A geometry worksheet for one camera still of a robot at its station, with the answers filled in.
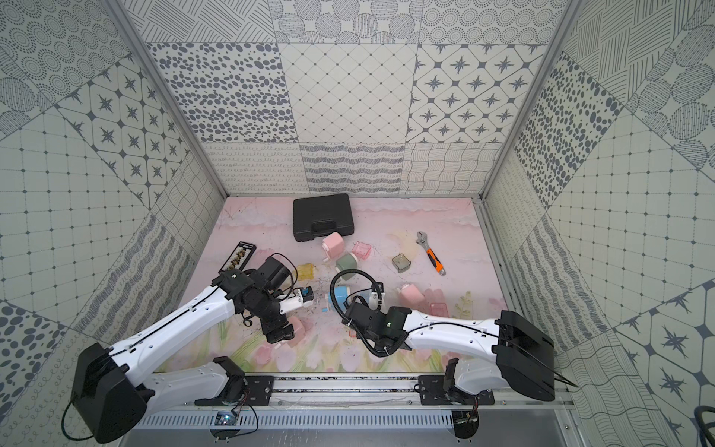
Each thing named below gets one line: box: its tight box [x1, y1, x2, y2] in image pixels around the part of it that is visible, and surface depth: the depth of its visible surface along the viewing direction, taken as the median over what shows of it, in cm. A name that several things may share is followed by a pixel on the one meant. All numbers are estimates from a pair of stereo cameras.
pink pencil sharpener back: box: [321, 231, 345, 263], surface depth 100 cm
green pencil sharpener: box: [335, 252, 359, 282], surface depth 95 cm
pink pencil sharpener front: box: [400, 283, 425, 304], surface depth 87 cm
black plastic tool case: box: [292, 192, 355, 243], surface depth 109 cm
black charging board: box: [217, 241, 257, 274], surface depth 102 cm
